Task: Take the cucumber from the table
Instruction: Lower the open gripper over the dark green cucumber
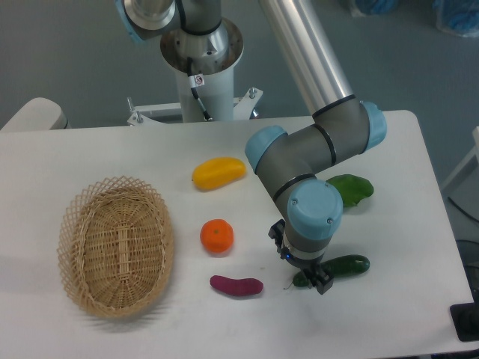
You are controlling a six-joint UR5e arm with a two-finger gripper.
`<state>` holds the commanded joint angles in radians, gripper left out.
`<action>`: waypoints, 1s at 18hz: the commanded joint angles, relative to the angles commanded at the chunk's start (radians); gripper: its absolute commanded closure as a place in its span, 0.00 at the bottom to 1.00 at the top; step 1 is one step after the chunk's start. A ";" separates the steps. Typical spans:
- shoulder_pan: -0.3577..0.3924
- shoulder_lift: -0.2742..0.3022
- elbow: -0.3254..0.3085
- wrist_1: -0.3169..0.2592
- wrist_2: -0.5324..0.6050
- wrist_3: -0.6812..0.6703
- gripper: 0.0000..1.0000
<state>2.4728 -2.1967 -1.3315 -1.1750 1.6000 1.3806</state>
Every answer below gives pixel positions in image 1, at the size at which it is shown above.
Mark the dark green cucumber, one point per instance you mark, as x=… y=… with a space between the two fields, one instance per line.
x=342 y=267

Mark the orange tangerine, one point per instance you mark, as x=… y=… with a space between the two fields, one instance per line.
x=217 y=236

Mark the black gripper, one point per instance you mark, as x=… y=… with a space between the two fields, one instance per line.
x=308 y=262

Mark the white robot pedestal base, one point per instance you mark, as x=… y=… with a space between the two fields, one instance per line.
x=203 y=68

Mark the white furniture frame right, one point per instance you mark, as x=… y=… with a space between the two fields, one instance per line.
x=464 y=168

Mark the woven wicker basket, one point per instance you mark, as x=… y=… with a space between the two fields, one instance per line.
x=116 y=247

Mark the black device at table edge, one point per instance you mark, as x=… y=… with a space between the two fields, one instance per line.
x=465 y=319

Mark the purple sweet potato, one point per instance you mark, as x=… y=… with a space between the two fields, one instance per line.
x=236 y=287

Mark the yellow mango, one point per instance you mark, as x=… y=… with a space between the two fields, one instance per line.
x=217 y=172

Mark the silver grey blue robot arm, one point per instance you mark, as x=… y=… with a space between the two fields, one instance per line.
x=287 y=164

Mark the blue plastic bag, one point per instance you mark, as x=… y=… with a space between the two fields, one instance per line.
x=458 y=18
x=371 y=7

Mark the green leafy vegetable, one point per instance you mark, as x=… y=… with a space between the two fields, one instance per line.
x=353 y=189

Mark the blue plastic bag left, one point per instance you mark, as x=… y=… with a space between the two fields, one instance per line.
x=371 y=7

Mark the white chair armrest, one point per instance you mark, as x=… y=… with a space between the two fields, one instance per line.
x=39 y=114

